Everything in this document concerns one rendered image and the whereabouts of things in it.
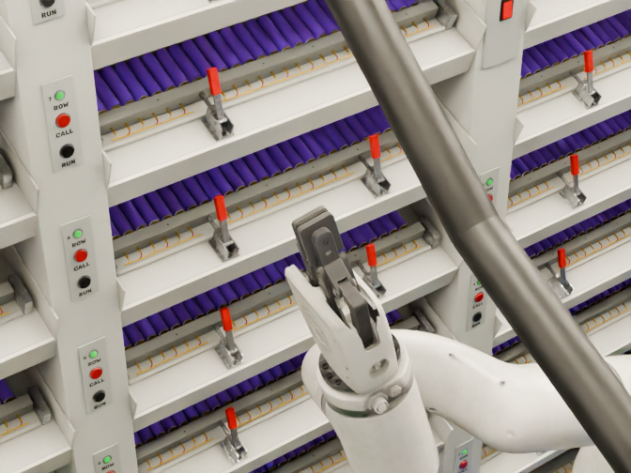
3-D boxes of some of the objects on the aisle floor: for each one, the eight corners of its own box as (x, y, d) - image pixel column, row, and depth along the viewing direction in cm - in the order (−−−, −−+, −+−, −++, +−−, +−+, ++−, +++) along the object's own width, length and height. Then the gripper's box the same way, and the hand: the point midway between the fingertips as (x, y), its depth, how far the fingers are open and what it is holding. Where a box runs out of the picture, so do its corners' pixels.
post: (173, 781, 249) (66, -175, 142) (127, 809, 244) (-18, -156, 138) (119, 703, 262) (-15, -226, 155) (75, 728, 258) (-94, -210, 151)
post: (466, 600, 281) (558, -288, 175) (430, 622, 277) (502, -276, 171) (406, 539, 294) (456, -323, 188) (371, 558, 290) (403, -313, 184)
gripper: (358, 301, 129) (309, 153, 117) (440, 394, 118) (396, 241, 106) (289, 341, 127) (233, 194, 116) (367, 438, 116) (314, 288, 105)
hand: (317, 235), depth 112 cm, fingers closed
